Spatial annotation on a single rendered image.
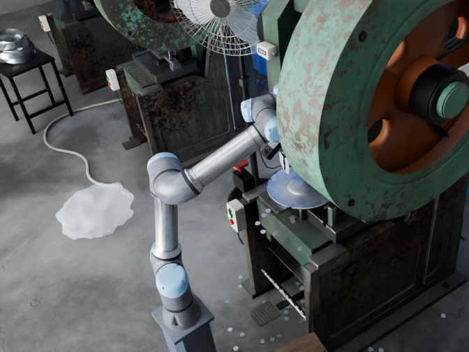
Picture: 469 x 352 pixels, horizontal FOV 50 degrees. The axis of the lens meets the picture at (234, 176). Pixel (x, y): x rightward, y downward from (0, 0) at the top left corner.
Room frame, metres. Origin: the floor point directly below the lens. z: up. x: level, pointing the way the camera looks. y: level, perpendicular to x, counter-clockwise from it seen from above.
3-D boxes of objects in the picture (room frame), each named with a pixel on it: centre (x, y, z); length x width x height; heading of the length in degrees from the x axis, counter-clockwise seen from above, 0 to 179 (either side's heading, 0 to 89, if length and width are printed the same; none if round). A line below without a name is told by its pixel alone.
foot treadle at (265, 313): (1.54, -0.26, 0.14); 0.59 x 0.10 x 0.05; 115
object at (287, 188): (1.54, -0.27, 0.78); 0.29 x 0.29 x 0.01
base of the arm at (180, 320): (1.27, 0.29, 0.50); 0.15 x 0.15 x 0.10
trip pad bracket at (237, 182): (1.78, -0.04, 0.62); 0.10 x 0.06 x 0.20; 25
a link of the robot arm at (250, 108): (1.48, -0.12, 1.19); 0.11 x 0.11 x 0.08; 13
